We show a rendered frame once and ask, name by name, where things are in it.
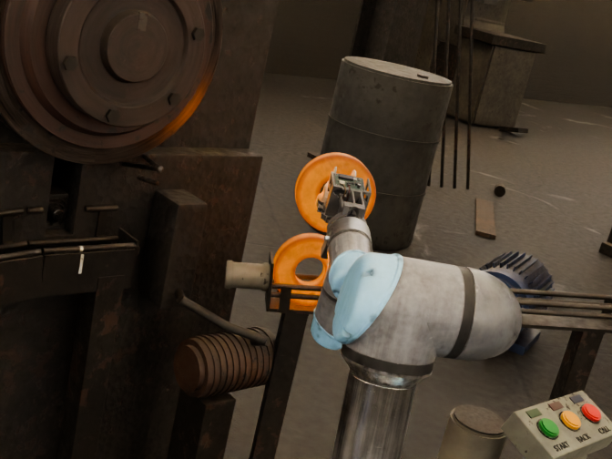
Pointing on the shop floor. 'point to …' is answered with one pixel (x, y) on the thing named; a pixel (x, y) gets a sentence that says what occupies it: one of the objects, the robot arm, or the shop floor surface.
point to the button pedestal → (559, 446)
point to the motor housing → (214, 389)
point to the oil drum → (389, 137)
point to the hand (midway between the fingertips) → (337, 183)
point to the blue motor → (535, 280)
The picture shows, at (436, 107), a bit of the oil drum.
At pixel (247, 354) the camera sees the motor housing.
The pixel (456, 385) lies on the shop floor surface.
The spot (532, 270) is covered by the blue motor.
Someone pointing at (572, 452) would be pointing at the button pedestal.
